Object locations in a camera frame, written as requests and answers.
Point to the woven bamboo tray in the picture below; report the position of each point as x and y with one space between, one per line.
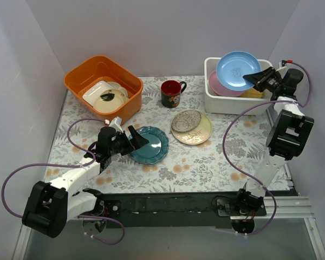
252 93

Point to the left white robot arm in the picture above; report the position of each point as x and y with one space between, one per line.
50 205

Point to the white square dish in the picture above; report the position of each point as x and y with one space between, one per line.
91 95

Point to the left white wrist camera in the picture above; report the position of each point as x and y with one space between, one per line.
115 126

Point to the white plastic bin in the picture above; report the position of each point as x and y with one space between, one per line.
222 104

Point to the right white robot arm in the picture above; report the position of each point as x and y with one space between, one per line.
286 139

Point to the light blue plate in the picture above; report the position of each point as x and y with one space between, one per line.
233 66

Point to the speckled grey stoneware plate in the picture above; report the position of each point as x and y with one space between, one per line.
186 121

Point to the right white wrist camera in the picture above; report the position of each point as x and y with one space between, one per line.
282 68

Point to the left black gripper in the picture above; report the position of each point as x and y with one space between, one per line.
129 144

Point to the black and red mug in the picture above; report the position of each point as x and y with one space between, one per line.
171 91

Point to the floral patterned table mat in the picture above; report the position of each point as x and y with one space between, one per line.
235 148

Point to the pink plate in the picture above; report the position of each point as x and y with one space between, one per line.
221 90

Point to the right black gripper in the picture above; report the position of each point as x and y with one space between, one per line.
264 81

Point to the cream floral plate in bin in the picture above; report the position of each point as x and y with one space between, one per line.
117 86

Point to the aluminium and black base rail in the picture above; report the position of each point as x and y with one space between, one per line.
173 209

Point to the orange plastic bin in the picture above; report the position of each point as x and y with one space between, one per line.
97 68

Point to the dark teal scalloped plate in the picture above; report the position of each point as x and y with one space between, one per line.
155 150

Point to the cream and green floral plate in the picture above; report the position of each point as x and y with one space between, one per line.
198 135

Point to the cream plate with black motif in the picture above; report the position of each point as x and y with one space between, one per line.
109 101

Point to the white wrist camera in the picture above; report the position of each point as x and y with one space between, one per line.
282 68
115 126

